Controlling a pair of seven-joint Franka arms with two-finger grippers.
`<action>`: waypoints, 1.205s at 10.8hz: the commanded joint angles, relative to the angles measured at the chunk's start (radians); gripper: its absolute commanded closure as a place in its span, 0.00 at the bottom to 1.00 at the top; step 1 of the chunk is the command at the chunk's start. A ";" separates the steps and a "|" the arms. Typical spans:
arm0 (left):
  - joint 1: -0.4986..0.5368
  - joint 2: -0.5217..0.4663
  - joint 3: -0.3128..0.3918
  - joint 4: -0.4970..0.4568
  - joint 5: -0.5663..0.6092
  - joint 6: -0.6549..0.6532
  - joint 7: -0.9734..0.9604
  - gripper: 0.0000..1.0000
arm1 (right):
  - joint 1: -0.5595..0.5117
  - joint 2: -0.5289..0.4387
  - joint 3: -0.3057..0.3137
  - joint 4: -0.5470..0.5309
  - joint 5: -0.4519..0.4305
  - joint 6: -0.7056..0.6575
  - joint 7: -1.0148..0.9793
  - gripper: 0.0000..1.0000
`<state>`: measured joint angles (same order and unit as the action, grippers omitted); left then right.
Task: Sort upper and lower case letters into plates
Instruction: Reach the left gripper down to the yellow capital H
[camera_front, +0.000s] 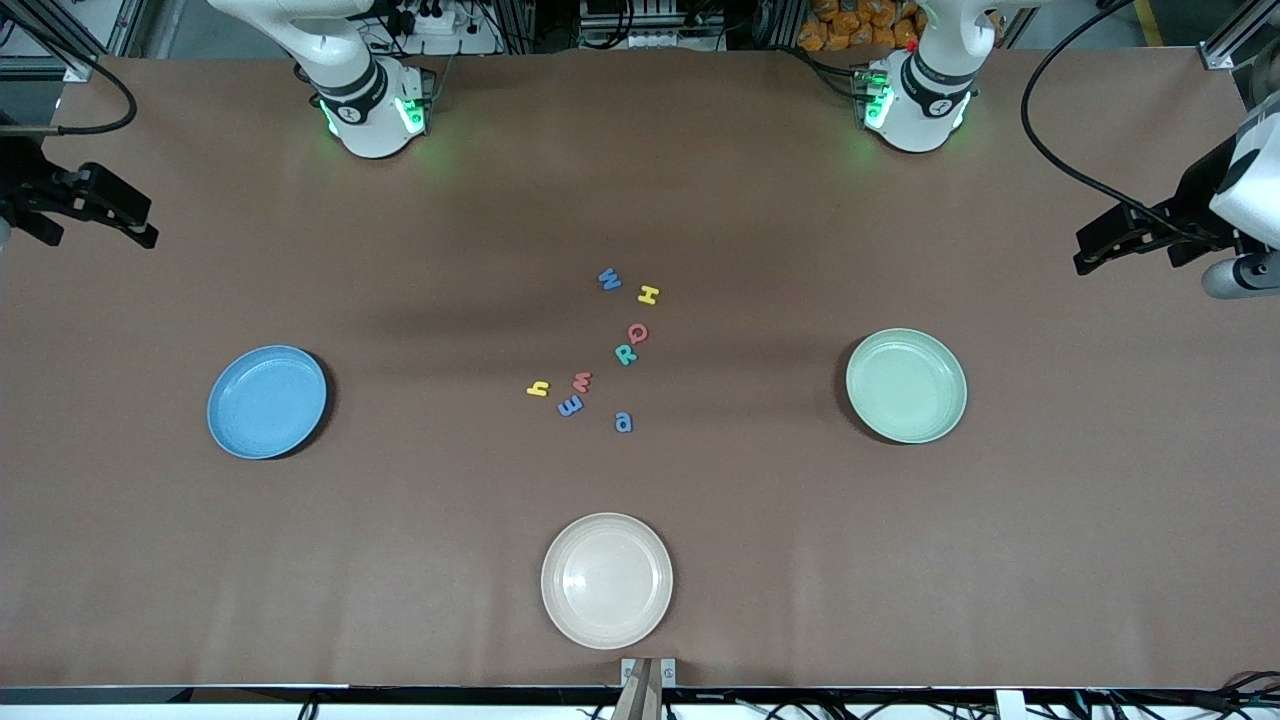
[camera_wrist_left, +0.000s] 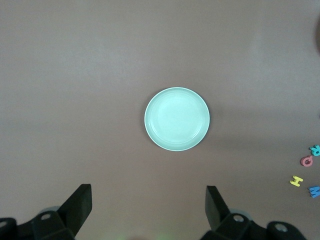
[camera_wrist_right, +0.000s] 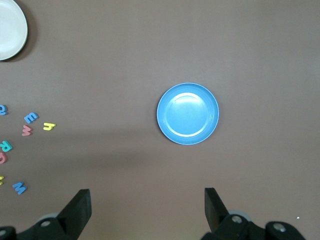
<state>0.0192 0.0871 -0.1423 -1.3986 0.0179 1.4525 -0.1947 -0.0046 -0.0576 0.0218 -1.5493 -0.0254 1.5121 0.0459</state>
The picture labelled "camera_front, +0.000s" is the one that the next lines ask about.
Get white power strip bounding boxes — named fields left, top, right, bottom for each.
left=385, top=0, right=501, bottom=56

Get metal table edge bracket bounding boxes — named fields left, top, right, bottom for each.
left=620, top=657, right=678, bottom=689

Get white table edge rail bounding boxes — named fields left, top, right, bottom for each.
left=0, top=686, right=1280, bottom=720

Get aluminium frame profile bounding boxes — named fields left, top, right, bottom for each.
left=1200, top=0, right=1280, bottom=71
left=0, top=0, right=131, bottom=83

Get black equipment rack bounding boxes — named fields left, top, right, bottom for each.
left=578, top=0, right=729, bottom=51

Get green plate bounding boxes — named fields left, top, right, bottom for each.
left=845, top=328, right=968, bottom=445

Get brown table cover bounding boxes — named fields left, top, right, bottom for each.
left=0, top=50, right=1280, bottom=691

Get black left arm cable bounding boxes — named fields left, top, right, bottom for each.
left=1020, top=0, right=1216, bottom=246

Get beige plate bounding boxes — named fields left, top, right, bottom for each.
left=541, top=513, right=674, bottom=650

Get camera mount pole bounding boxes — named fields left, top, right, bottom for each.
left=612, top=660, right=664, bottom=720

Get blue plate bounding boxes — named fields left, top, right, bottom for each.
left=207, top=345, right=329, bottom=461

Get orange packets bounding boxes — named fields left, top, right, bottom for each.
left=800, top=0, right=926, bottom=53

